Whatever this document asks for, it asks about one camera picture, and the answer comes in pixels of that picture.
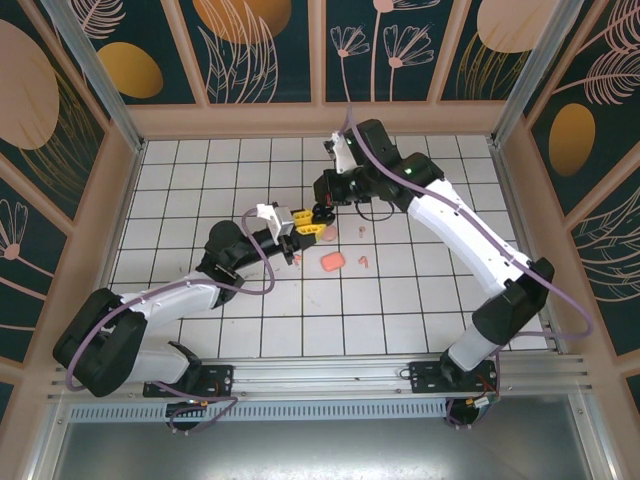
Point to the round pink case lid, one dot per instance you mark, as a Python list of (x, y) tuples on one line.
[(331, 235)]

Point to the pink earbud charging case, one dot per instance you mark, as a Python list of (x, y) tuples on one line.
[(333, 262)]

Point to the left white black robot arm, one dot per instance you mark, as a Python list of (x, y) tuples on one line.
[(170, 300)]

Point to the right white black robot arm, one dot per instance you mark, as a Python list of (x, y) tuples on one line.
[(465, 230)]

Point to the grey metal sheet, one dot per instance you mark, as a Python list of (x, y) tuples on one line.
[(320, 450)]

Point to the small green circuit board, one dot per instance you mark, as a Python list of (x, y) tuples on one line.
[(481, 401)]

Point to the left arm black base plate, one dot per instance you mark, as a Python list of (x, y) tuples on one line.
[(220, 377)]

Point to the aluminium mounting rail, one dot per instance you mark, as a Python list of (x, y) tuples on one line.
[(310, 372)]

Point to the aluminium frame post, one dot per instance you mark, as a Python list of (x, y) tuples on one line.
[(525, 85), (100, 85)]

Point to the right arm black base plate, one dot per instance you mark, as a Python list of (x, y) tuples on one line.
[(425, 377)]

